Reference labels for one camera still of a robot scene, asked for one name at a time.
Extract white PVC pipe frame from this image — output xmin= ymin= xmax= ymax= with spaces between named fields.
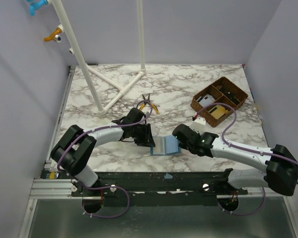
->
xmin=49 ymin=0 xmax=146 ymax=115

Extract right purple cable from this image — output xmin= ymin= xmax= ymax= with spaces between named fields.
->
xmin=193 ymin=103 xmax=298 ymax=216

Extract white packets in basket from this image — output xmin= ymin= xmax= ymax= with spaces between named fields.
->
xmin=198 ymin=95 xmax=216 ymax=107

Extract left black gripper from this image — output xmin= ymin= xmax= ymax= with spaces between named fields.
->
xmin=131 ymin=123 xmax=155 ymax=148

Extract black item in basket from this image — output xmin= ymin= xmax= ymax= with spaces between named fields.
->
xmin=216 ymin=85 xmax=240 ymax=105

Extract white grey striped card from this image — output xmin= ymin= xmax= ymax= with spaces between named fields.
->
xmin=198 ymin=95 xmax=216 ymax=106

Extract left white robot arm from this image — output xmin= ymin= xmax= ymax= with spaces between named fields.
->
xmin=50 ymin=108 xmax=155 ymax=196

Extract blue card holder wallet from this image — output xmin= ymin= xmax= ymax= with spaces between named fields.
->
xmin=150 ymin=135 xmax=181 ymax=156

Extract gold striped credit card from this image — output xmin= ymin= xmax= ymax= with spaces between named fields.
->
xmin=209 ymin=105 xmax=222 ymax=114

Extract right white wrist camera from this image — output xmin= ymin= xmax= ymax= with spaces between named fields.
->
xmin=189 ymin=117 xmax=206 ymax=134

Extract purple cable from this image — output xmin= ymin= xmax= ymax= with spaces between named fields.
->
xmin=193 ymin=103 xmax=298 ymax=216
xmin=57 ymin=100 xmax=154 ymax=219

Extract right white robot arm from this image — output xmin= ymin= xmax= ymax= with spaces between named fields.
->
xmin=172 ymin=124 xmax=298 ymax=196

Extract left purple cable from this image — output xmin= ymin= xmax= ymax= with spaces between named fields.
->
xmin=57 ymin=100 xmax=154 ymax=219

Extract yellow handled pliers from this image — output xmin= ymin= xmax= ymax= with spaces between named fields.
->
xmin=140 ymin=93 xmax=159 ymax=114

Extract orange brass tap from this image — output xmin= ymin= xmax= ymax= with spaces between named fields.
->
xmin=44 ymin=24 xmax=64 ymax=43

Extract aluminium extrusion rail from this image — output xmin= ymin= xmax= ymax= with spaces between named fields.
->
xmin=29 ymin=176 xmax=294 ymax=199

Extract gold VIP credit card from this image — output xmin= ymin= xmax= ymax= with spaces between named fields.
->
xmin=211 ymin=106 xmax=227 ymax=119

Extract brown woven basket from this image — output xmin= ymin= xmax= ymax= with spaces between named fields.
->
xmin=191 ymin=77 xmax=248 ymax=127

